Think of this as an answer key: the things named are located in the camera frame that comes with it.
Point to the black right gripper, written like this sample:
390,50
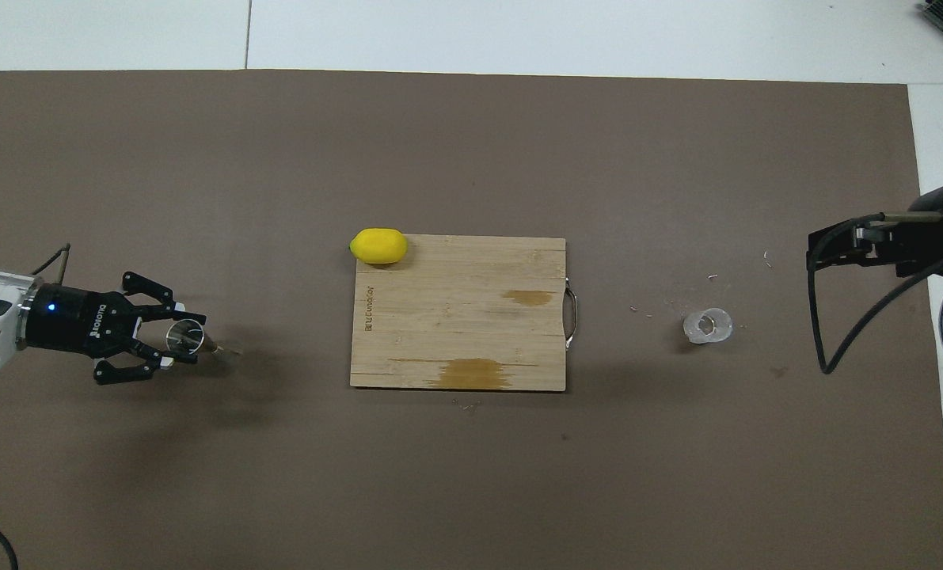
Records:
926,245

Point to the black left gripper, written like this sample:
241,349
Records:
67,321

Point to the steel double jigger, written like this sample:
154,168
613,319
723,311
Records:
186,336

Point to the clear plastic cup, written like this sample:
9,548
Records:
707,326

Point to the yellow lemon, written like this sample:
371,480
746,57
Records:
378,246

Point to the wooden cutting board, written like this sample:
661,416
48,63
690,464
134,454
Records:
455,317

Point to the brown table mat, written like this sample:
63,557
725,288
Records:
471,475

